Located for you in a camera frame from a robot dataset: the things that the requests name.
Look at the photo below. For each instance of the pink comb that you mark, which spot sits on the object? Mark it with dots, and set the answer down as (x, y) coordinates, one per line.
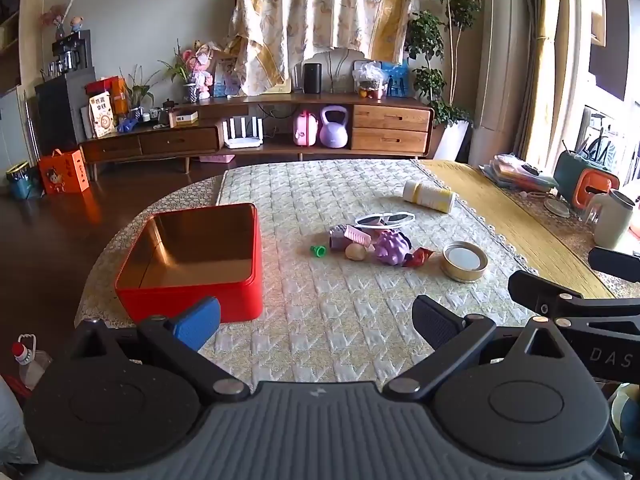
(357, 236)

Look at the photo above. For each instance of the white jug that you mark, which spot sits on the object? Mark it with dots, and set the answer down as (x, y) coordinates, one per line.
(612, 220)

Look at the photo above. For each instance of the quilted mat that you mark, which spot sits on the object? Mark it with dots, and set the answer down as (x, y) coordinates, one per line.
(325, 305)

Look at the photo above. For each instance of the figurine with flowers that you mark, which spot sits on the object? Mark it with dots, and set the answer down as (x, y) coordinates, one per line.
(75, 24)

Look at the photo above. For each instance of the white planter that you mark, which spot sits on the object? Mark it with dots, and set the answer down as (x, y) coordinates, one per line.
(452, 140)

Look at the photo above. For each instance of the white router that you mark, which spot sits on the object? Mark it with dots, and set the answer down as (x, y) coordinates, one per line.
(244, 132)

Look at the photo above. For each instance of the flat pink box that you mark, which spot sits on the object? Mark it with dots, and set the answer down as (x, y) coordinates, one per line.
(217, 159)

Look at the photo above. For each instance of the teal orange container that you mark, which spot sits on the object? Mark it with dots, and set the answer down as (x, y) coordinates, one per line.
(587, 185)

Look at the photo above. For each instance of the clear plastic bag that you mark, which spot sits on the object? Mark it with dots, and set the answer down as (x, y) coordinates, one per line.
(369, 77)

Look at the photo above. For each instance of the stack of papers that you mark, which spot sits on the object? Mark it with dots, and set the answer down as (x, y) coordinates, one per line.
(515, 172)

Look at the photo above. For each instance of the purple spiky toy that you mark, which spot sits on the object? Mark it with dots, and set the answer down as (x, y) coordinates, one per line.
(392, 247)

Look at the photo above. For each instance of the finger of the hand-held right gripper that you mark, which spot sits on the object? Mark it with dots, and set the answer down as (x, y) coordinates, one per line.
(615, 265)
(535, 290)

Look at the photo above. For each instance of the tall potted tree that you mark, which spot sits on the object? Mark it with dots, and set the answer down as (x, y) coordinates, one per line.
(450, 20)

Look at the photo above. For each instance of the small white yellow box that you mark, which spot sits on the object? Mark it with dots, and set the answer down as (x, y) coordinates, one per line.
(184, 119)

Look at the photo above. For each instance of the black speaker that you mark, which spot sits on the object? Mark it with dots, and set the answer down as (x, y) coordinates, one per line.
(312, 77)

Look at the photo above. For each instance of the small green potted plant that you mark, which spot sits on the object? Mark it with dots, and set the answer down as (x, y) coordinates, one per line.
(137, 92)

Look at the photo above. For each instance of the black cabinet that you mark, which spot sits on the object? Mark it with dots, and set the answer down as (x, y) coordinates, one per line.
(57, 115)

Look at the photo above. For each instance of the purple kettlebell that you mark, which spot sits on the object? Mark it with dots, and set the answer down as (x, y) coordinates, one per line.
(333, 132)

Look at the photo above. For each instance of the small green cap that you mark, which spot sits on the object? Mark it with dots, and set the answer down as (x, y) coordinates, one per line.
(318, 250)

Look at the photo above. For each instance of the printed snack bag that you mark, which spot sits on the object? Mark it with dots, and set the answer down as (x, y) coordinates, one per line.
(102, 117)

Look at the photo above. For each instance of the wooden TV cabinet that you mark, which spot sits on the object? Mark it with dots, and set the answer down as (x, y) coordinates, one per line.
(390, 125)

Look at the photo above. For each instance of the red orange gift box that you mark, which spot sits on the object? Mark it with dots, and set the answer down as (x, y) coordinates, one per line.
(107, 89)

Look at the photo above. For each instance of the pink doll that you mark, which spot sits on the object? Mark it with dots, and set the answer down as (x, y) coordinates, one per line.
(201, 70)

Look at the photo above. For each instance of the teal bucket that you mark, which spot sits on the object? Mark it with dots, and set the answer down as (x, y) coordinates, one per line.
(22, 185)

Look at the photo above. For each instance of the red candy wrapper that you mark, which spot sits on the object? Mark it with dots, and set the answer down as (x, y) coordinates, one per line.
(420, 257)

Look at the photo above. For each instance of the floral curtain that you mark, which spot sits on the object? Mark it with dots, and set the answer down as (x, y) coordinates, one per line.
(320, 10)

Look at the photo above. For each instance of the blue bottle pack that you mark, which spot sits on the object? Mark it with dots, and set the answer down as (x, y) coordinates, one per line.
(396, 80)

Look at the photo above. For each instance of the round white lid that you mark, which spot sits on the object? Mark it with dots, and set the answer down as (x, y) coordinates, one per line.
(555, 206)

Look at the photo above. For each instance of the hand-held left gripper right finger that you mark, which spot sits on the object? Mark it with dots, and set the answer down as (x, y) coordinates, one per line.
(435, 320)

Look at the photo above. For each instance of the red capped bottle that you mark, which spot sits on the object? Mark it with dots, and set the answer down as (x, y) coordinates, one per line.
(30, 365)

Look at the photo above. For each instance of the white column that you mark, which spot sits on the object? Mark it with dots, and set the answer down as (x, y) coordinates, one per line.
(502, 60)

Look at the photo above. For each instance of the pink toy case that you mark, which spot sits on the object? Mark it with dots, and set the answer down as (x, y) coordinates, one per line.
(305, 130)

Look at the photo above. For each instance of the yellow tablecloth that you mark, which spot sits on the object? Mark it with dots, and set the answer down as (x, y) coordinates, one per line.
(525, 210)

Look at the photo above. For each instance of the white yellow bottle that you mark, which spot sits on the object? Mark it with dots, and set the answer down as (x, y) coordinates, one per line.
(430, 196)

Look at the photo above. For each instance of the coffee machine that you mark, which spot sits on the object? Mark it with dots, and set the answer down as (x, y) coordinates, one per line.
(72, 52)

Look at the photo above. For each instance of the red tin box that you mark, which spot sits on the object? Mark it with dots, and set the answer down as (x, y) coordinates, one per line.
(200, 290)

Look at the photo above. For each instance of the dark teapot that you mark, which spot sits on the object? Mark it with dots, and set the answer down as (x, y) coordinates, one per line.
(167, 112)

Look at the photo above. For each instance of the plant in patterned pot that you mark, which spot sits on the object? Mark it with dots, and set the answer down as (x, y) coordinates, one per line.
(189, 91)

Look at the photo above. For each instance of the grey cloth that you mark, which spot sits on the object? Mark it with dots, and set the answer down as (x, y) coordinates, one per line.
(12, 425)

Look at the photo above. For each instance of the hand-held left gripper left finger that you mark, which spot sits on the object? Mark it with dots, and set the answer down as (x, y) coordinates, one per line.
(197, 317)

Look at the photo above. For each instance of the blue toy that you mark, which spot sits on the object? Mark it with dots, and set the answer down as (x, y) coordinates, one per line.
(127, 125)

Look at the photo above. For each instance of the grey scalloped board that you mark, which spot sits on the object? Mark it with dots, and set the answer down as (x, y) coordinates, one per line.
(342, 67)

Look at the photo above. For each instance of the beige egg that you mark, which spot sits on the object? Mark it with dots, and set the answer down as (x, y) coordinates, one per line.
(355, 253)

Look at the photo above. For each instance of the blue picture card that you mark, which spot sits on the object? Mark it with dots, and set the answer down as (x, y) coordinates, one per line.
(225, 77)

